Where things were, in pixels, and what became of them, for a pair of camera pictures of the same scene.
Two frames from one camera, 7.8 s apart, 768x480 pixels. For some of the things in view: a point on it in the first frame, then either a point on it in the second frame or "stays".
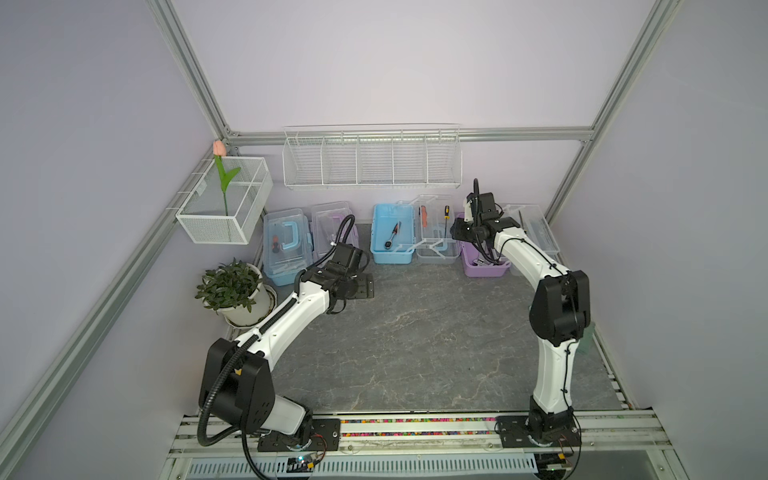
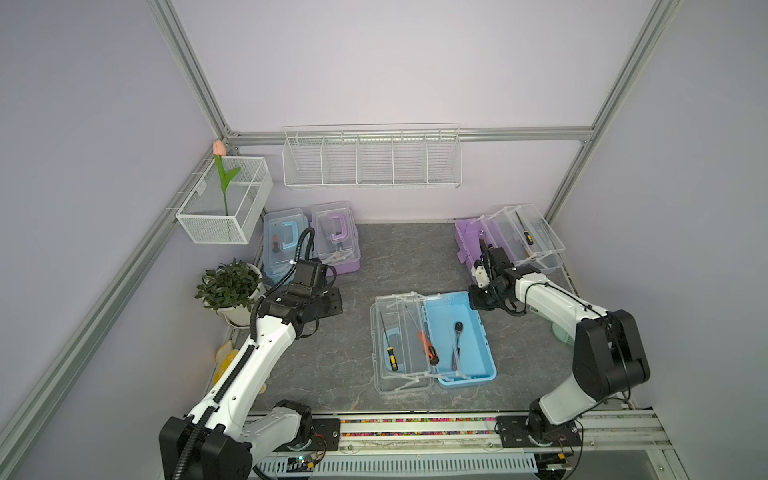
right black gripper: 456,229 → 474,301
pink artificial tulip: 219,148 stays
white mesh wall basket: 203,216 stays
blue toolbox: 419,228 → 419,340
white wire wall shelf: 372,156 stays
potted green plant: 235,291 stays
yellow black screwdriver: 446,217 → 390,350
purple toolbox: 331,223 stays
